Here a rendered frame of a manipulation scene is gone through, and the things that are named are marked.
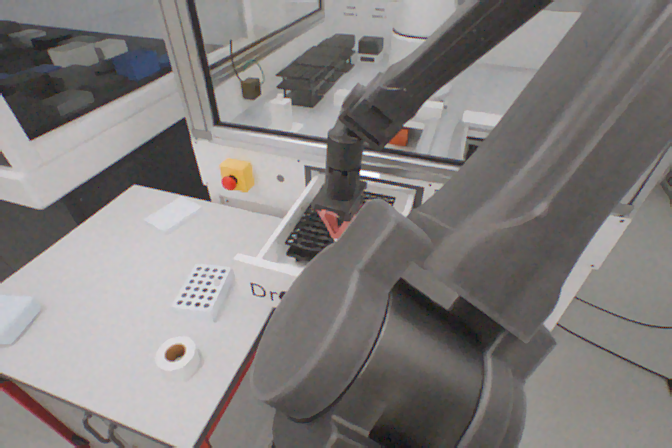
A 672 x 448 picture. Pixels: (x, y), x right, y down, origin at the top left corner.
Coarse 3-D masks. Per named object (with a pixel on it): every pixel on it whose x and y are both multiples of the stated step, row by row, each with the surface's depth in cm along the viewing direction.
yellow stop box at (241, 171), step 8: (232, 160) 96; (240, 160) 96; (224, 168) 94; (232, 168) 94; (240, 168) 93; (248, 168) 95; (224, 176) 96; (232, 176) 94; (240, 176) 94; (248, 176) 96; (240, 184) 96; (248, 184) 97
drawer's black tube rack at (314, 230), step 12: (312, 216) 81; (336, 216) 80; (300, 228) 78; (312, 228) 77; (324, 228) 78; (312, 240) 79; (324, 240) 75; (288, 252) 76; (300, 252) 76; (312, 252) 76
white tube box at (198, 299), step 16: (192, 272) 82; (208, 272) 82; (224, 272) 83; (192, 288) 79; (208, 288) 79; (224, 288) 80; (176, 304) 75; (192, 304) 75; (208, 304) 76; (208, 320) 76
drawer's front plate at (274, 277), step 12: (240, 264) 67; (252, 264) 66; (264, 264) 66; (276, 264) 66; (240, 276) 70; (252, 276) 68; (264, 276) 67; (276, 276) 66; (288, 276) 65; (240, 288) 72; (264, 288) 69; (276, 288) 68; (264, 300) 72; (276, 300) 71
